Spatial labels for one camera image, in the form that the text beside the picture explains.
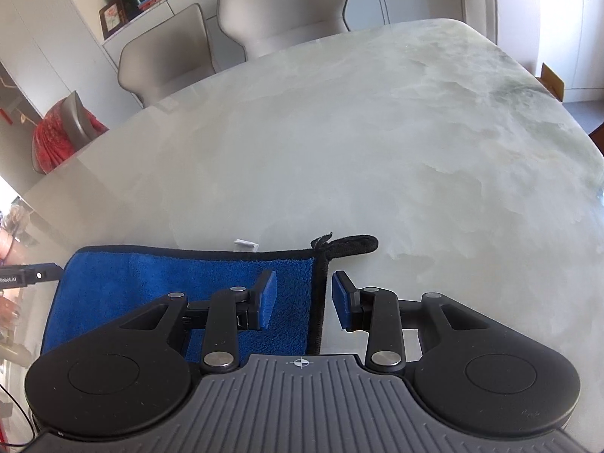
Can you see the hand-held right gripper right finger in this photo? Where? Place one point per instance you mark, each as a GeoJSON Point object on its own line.
{"type": "Point", "coordinates": [340, 301]}

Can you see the small white paper scrap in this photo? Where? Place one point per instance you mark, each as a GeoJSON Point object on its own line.
{"type": "Point", "coordinates": [247, 244]}

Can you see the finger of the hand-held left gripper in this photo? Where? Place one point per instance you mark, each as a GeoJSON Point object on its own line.
{"type": "Point", "coordinates": [42, 274]}

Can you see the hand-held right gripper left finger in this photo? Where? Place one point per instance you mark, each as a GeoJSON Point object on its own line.
{"type": "Point", "coordinates": [267, 299]}

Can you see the blue and grey microfibre towel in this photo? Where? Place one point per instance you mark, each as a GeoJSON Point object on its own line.
{"type": "Point", "coordinates": [188, 273]}

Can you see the beige upholstered dining chair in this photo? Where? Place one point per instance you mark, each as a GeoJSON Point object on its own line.
{"type": "Point", "coordinates": [165, 54]}
{"type": "Point", "coordinates": [283, 14]}

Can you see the beige chair with red cloth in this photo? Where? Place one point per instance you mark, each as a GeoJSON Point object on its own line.
{"type": "Point", "coordinates": [52, 141]}

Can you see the brown wooden furniture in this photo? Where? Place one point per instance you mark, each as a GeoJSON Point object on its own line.
{"type": "Point", "coordinates": [553, 81]}

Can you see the framed picture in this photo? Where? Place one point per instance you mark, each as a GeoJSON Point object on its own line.
{"type": "Point", "coordinates": [113, 20]}

